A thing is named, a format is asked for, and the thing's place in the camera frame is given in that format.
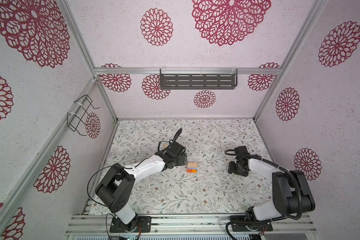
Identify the plain light wood block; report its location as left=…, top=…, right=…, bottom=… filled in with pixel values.
left=187, top=162, right=198, bottom=169

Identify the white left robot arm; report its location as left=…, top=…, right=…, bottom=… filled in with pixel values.
left=95, top=141, right=186, bottom=226

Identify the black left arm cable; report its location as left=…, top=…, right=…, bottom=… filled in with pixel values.
left=86, top=128, right=183, bottom=240

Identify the grey slotted wall shelf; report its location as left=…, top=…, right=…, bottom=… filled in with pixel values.
left=159, top=69, right=238, bottom=90

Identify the black wire wall basket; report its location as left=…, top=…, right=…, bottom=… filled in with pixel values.
left=66, top=95, right=99, bottom=137

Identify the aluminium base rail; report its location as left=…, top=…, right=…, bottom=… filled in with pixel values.
left=63, top=214, right=320, bottom=240

